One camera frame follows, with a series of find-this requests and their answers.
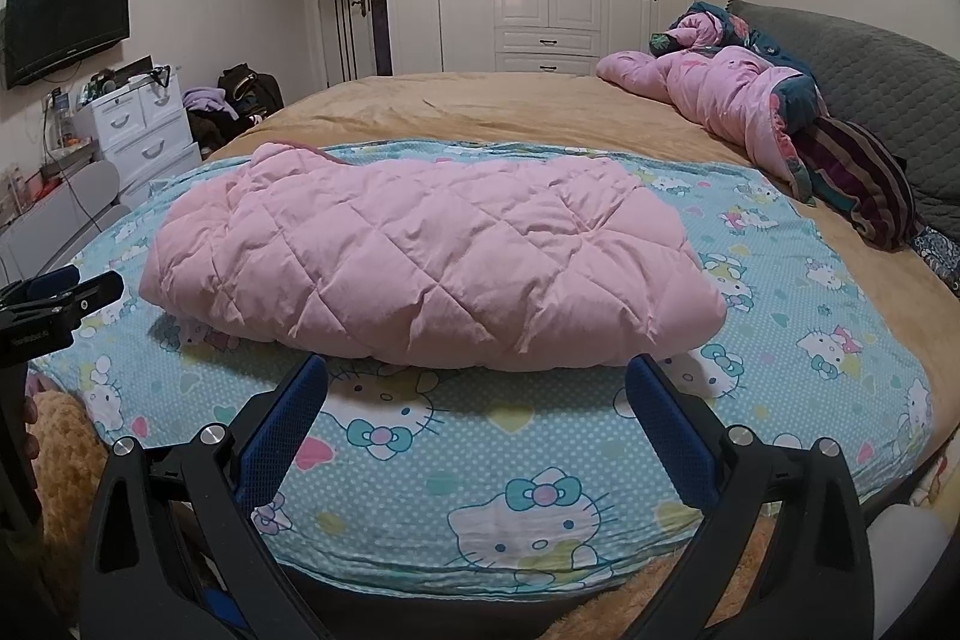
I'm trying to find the black bag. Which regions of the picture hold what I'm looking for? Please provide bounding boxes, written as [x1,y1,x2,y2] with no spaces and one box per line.
[217,62,284,112]

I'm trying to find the white drawer cabinet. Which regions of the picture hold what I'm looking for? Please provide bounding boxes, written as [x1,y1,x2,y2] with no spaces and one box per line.
[71,66,203,191]

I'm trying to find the blue cartoon print blanket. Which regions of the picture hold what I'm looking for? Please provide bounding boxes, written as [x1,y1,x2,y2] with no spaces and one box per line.
[30,137,938,600]

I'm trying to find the tan bed sheet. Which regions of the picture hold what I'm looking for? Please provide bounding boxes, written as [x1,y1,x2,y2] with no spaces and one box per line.
[202,70,960,483]

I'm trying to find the dark clothes pile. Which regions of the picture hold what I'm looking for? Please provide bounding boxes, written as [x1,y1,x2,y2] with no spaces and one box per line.
[186,107,241,150]

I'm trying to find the purple clothes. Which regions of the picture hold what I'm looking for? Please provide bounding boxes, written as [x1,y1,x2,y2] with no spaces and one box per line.
[182,86,237,116]

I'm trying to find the grey quilted headboard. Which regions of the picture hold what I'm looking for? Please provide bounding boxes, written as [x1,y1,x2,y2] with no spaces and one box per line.
[724,0,960,236]

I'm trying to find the blue printed cloth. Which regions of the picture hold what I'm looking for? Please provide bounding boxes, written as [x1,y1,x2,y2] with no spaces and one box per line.
[199,591,245,637]

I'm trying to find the pink quilted jacket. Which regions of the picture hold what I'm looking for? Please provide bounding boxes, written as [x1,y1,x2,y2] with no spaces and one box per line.
[139,139,728,372]

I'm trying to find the grey chair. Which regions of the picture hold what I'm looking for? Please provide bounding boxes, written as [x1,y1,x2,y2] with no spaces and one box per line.
[0,160,132,285]

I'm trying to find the black television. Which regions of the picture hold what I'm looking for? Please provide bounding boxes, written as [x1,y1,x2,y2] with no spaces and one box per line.
[2,0,132,90]

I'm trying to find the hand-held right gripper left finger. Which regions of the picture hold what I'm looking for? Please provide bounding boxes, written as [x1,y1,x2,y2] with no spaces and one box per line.
[79,353,335,640]

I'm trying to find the pink floral comforter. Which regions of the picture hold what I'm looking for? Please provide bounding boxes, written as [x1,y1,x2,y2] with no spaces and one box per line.
[596,1,826,206]

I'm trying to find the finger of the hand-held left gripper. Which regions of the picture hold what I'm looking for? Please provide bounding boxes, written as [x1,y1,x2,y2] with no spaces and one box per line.
[19,265,82,302]
[41,270,126,320]

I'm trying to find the dark striped pillow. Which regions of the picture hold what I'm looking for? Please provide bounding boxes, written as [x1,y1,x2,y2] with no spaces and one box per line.
[795,115,916,253]

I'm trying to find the brown fuzzy blanket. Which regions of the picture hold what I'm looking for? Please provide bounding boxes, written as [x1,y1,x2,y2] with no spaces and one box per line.
[26,389,773,640]

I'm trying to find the person's left hand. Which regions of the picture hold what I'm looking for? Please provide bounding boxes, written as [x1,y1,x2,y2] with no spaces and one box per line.
[21,394,43,461]

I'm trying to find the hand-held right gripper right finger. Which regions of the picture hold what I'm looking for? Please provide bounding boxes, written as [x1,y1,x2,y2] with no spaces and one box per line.
[624,353,875,640]

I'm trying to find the dark floral pillow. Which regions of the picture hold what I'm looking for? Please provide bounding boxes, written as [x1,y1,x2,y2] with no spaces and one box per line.
[907,224,960,296]

